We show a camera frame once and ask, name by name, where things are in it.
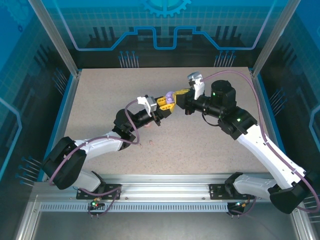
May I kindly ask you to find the aluminium right frame post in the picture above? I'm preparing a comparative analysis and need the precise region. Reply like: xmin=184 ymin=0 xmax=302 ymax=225
xmin=250 ymin=0 xmax=303 ymax=77

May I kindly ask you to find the aluminium front frame rail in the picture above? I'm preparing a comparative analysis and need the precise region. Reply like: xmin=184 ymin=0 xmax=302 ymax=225
xmin=31 ymin=173 xmax=300 ymax=202

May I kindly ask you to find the aluminium left frame post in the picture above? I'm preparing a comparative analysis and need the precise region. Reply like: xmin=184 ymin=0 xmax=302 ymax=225
xmin=26 ymin=0 xmax=82 ymax=77

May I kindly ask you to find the slotted grey cable duct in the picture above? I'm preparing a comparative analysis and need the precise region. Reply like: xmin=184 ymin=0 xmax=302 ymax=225
xmin=39 ymin=202 xmax=232 ymax=213

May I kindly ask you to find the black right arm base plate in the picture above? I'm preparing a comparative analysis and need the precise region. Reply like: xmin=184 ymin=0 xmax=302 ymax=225
xmin=208 ymin=183 xmax=260 ymax=201

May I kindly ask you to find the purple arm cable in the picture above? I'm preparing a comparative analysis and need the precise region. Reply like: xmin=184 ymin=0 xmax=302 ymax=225
xmin=199 ymin=70 xmax=320 ymax=219
xmin=48 ymin=99 xmax=141 ymax=219

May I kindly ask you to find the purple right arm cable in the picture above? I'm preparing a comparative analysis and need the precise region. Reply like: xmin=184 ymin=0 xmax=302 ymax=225
xmin=199 ymin=70 xmax=320 ymax=219

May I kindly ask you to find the power connector with led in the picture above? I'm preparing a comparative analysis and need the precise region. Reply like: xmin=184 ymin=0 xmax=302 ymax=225
xmin=89 ymin=197 xmax=105 ymax=210
xmin=233 ymin=199 xmax=252 ymax=210

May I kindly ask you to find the aluminium left side rail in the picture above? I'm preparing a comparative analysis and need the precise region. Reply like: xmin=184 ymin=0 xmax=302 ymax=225
xmin=41 ymin=69 xmax=83 ymax=182

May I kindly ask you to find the left power connector with LED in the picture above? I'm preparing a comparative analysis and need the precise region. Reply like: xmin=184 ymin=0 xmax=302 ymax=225
xmin=89 ymin=197 xmax=105 ymax=210

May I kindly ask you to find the aluminium frame post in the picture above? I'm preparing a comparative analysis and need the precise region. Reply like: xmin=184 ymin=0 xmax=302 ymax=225
xmin=26 ymin=0 xmax=82 ymax=77
xmin=250 ymin=0 xmax=303 ymax=77

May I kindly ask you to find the grey metal front tray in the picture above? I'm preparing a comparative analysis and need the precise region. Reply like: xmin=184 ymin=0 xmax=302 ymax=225
xmin=14 ymin=194 xmax=320 ymax=240

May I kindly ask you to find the purple earbud charging case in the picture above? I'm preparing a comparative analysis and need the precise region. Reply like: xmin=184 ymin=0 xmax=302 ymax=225
xmin=164 ymin=91 xmax=176 ymax=105

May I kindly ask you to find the aluminium right side rail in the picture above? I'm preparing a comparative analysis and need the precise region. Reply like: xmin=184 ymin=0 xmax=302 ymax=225
xmin=249 ymin=67 xmax=292 ymax=182

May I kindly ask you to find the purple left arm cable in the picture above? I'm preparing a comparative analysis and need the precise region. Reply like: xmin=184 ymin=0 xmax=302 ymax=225
xmin=48 ymin=99 xmax=141 ymax=219

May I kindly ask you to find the right power connector with LED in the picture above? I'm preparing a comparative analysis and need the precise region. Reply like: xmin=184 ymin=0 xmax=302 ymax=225
xmin=233 ymin=199 xmax=252 ymax=210

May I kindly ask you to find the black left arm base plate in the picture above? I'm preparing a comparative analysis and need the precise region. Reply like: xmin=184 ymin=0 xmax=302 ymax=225
xmin=76 ymin=183 xmax=124 ymax=201

